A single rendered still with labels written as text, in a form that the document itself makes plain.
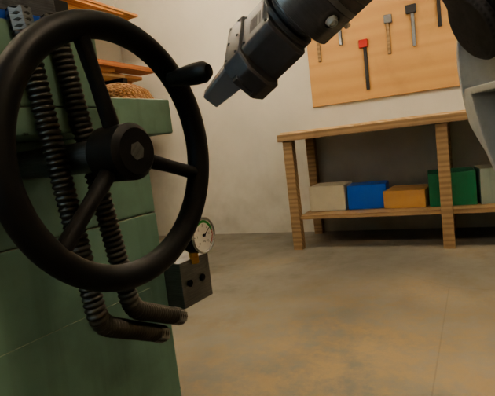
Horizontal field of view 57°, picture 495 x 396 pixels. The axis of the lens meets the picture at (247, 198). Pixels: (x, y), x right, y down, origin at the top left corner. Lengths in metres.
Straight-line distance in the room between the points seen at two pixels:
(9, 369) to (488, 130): 0.74
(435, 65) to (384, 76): 0.36
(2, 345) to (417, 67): 3.44
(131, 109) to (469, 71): 0.54
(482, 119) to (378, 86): 3.00
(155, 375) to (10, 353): 0.26
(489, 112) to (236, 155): 3.51
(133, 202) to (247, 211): 3.48
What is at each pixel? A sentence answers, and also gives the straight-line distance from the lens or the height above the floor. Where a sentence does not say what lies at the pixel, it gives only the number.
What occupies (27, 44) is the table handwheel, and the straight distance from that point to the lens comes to 0.45.
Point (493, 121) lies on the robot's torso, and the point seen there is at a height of 0.79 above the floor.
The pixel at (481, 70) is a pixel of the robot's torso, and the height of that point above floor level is 0.87.
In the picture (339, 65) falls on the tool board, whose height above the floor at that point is 1.35.
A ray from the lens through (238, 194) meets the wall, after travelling 4.21.
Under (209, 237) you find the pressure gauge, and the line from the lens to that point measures 0.80.
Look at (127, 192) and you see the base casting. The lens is 0.75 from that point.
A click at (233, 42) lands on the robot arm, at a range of 0.50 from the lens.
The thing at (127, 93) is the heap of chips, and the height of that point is 0.91.
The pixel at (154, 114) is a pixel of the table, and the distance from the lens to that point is 0.81.
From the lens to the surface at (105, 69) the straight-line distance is 3.93.
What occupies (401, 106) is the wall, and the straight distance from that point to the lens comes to 3.76.
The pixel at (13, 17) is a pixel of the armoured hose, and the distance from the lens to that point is 0.55.
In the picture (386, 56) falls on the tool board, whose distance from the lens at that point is 3.78.
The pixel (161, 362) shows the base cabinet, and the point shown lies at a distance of 0.83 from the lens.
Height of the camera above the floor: 0.80
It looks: 6 degrees down
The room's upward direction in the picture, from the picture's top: 7 degrees counter-clockwise
